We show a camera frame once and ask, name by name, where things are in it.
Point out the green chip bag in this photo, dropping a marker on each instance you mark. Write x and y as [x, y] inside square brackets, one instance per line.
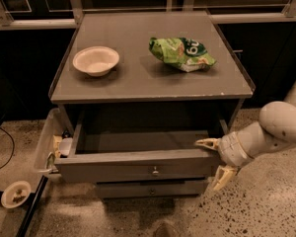
[188, 55]

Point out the white plate on floor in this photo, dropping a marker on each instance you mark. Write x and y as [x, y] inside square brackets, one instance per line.
[16, 194]

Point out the clear plastic storage bin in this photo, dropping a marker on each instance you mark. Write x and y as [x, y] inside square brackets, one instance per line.
[47, 152]

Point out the black floor bar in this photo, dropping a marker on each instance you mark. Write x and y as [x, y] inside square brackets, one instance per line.
[34, 200]

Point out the metal railing frame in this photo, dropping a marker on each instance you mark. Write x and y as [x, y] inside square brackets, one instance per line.
[58, 14]

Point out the grey top drawer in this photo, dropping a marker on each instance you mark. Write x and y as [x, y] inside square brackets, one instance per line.
[119, 148]

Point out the white bowl on cabinet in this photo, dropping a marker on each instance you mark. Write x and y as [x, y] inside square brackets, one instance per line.
[96, 61]

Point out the grey bottom drawer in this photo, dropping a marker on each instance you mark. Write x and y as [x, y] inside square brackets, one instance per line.
[145, 189]

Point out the grey drawer cabinet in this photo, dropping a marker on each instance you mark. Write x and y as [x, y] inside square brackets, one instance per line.
[142, 85]

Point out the small white cup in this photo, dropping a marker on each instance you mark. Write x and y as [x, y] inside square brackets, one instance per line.
[64, 146]

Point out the grey drawer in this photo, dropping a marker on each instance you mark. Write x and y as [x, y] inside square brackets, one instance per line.
[119, 148]
[145, 189]

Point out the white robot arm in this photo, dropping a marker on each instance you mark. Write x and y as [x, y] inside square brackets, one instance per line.
[273, 132]

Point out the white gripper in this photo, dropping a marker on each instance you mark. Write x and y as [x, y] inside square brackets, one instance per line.
[231, 149]

